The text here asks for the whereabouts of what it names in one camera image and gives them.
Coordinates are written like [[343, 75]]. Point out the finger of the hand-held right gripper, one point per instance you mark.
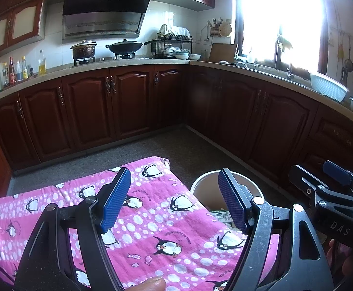
[[335, 171], [303, 182]]

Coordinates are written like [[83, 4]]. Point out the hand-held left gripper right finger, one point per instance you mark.
[[231, 200]]

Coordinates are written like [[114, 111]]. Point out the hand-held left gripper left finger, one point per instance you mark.
[[115, 200]]

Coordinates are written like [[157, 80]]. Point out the white printed wrapper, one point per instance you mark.
[[222, 216]]

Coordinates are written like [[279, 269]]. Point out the white plastic bucket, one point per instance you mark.
[[206, 188]]

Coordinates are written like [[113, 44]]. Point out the person's right hand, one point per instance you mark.
[[341, 257]]

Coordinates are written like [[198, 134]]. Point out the person's left hand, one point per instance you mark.
[[149, 285]]

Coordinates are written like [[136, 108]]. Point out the pink penguin print blanket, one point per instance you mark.
[[164, 218]]

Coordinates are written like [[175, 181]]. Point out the white plastic colander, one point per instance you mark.
[[328, 86]]

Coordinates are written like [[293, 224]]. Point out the dark wooden base cabinets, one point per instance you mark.
[[134, 103]]

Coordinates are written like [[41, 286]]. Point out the metal sink faucet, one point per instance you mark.
[[290, 72]]

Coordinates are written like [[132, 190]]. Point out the hanging metal ladle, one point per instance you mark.
[[347, 62]]

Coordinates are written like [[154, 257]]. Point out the grey stone kitchen countertop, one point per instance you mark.
[[118, 63]]

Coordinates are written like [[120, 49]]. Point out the steel gas stove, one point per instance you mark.
[[103, 60]]

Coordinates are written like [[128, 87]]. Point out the wooden cutting board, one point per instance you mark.
[[223, 53]]

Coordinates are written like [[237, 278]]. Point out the white ceramic bowl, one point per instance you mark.
[[182, 56], [194, 56]]

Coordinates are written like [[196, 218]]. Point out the black wok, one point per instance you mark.
[[124, 47]]

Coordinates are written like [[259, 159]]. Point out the lidded cooking pot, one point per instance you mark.
[[84, 50]]

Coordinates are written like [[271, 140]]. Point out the yellow cooking oil bottle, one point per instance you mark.
[[42, 63]]

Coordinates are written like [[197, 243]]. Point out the yellow cap seasoning bottle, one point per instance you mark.
[[24, 70]]

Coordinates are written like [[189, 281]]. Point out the clear glass bottle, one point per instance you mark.
[[18, 71]]

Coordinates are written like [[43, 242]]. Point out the dark sauce bottle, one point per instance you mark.
[[5, 77]]

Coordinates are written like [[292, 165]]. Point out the red label sauce bottle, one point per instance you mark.
[[11, 71]]

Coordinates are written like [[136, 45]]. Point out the kitchen window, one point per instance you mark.
[[279, 15]]

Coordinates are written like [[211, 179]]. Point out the wooden chopstick holder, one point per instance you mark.
[[215, 31]]

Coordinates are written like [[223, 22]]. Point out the round woven trivet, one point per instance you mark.
[[225, 28]]

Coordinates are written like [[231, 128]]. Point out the black steel range hood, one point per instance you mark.
[[103, 21]]

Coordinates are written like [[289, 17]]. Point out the wooden wall cabinets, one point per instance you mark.
[[21, 27]]

